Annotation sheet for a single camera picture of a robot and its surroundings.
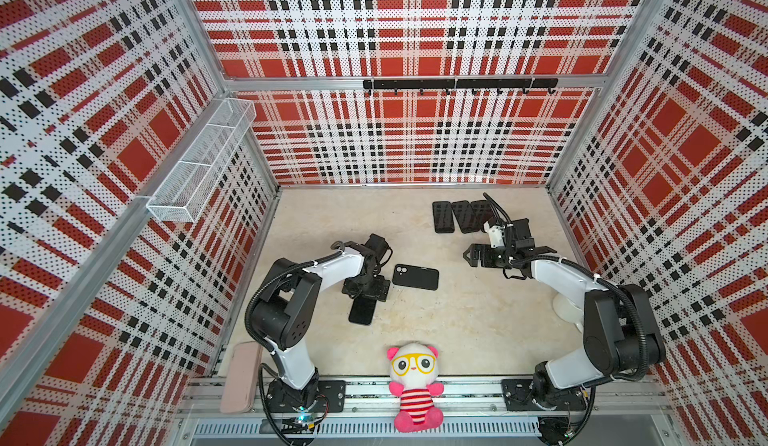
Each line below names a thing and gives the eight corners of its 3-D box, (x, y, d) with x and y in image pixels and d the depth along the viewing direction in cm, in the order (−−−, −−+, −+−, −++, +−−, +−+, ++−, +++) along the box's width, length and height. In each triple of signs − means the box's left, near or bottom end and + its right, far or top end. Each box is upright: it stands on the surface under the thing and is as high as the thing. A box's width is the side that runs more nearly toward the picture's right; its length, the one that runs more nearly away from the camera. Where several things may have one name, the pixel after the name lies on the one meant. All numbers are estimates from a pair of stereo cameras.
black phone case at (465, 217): (462, 235, 110) (464, 228, 106) (450, 208, 119) (451, 200, 115) (479, 232, 111) (481, 225, 107) (465, 205, 120) (467, 197, 116)
